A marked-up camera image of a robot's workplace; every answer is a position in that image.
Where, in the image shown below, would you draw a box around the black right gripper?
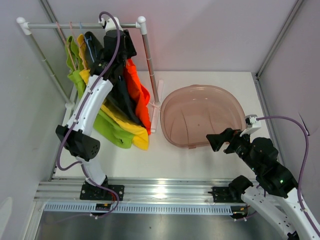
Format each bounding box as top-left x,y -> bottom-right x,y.
205,127 -> 261,173

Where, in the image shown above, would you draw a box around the orange shorts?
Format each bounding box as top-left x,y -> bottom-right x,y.
123,58 -> 151,135

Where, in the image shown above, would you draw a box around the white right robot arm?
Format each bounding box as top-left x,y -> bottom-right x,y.
206,128 -> 320,240

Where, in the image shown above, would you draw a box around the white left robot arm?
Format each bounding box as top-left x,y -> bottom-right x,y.
55,27 -> 136,200

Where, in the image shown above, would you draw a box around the olive green shorts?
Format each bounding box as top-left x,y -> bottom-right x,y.
84,31 -> 103,68

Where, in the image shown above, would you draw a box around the navy dark shorts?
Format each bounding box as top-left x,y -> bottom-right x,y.
104,75 -> 144,127

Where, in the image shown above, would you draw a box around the yellow shorts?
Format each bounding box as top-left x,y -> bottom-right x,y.
76,34 -> 149,151

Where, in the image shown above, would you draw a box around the lime green shorts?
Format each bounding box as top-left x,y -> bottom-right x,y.
66,34 -> 134,149

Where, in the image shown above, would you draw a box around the translucent pink plastic basin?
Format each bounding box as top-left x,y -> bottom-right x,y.
160,84 -> 246,149

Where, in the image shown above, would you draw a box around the metal clothes rack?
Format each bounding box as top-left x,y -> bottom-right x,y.
16,16 -> 164,133

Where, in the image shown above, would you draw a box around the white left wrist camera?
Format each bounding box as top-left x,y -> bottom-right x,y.
98,17 -> 123,32

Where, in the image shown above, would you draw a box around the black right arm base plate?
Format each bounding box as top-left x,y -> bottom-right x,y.
207,186 -> 242,203

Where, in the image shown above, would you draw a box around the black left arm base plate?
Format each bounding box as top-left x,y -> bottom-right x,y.
79,182 -> 125,201

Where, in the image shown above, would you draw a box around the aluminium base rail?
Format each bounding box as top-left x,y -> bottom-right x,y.
34,177 -> 232,205

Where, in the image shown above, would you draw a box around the slotted grey cable duct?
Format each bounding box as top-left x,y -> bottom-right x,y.
43,201 -> 236,216

